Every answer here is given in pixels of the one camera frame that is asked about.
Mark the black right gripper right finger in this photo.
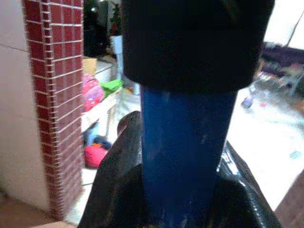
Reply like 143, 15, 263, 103
209, 140, 282, 228

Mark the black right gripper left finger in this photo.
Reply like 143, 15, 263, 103
77, 110, 152, 228

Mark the blue broom handle black grip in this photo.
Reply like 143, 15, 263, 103
121, 0, 276, 228

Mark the blue small floor item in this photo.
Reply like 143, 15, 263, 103
240, 96, 254, 109

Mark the red round cushion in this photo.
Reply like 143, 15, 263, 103
84, 144, 109, 169

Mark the white shelf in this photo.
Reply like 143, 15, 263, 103
80, 87, 124, 143

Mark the pink patterned bag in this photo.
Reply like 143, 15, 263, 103
82, 73, 105, 112

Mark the green cloth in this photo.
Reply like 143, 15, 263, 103
99, 78, 124, 98

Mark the red brick tile pillar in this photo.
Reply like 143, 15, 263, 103
21, 0, 86, 221

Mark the cardboard box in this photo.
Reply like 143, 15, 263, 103
82, 56, 98, 76

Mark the white container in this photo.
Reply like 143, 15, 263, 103
109, 35, 124, 62

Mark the dark sofa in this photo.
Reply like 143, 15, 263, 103
261, 41, 304, 74

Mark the black cabinet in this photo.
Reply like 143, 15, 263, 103
83, 0, 110, 58

